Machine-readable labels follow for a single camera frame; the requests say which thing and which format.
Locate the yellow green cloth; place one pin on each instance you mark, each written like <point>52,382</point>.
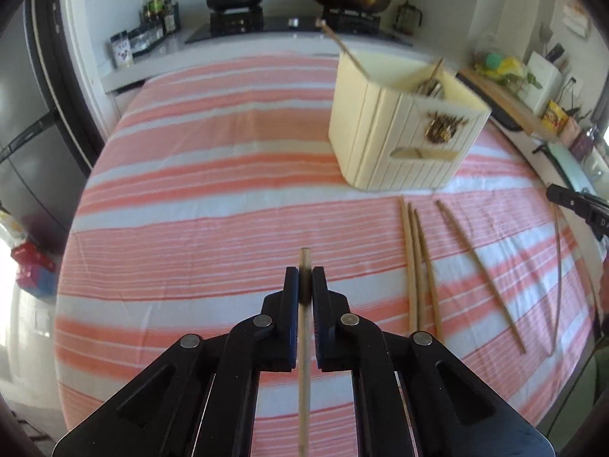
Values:
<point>504,69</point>

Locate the pink striped tablecloth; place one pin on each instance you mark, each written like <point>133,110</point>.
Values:
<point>214,176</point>

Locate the yellow packet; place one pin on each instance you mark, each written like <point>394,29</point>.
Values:
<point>555,116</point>

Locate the dark sauce bottle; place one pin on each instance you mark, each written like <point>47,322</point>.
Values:
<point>171,16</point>

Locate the cream utensil container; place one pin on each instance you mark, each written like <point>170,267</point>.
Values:
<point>380,143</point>

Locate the red and blue bag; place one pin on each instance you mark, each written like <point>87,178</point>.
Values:
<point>33,271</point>

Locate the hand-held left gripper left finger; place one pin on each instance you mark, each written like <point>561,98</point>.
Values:
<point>290,295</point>

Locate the wooden cutting board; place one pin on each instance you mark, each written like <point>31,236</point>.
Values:
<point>509,104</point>

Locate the yellow cap sauce bottle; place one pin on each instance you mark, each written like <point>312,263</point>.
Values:
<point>153,7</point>

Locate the light green cutting board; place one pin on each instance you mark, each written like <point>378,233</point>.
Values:
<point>571,166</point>

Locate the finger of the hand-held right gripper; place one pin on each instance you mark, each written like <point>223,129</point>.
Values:
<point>568,197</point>

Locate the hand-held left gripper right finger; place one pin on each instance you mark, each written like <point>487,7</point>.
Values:
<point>319,295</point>

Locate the white knife block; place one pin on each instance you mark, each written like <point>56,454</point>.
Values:
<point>540,83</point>

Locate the black gas stove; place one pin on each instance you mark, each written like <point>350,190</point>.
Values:
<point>276,26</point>

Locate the black door frame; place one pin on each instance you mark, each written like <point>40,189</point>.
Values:
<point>71,81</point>

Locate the grey refrigerator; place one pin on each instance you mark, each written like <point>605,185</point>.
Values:
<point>33,128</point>

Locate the white wall socket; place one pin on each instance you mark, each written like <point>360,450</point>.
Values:
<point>573,81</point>

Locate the dark soap bottle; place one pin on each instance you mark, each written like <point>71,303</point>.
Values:
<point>584,143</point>

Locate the dark glass press jug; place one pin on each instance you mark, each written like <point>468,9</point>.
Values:
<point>407,16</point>

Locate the hanging wall calendar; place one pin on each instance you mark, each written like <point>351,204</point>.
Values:
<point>576,18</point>

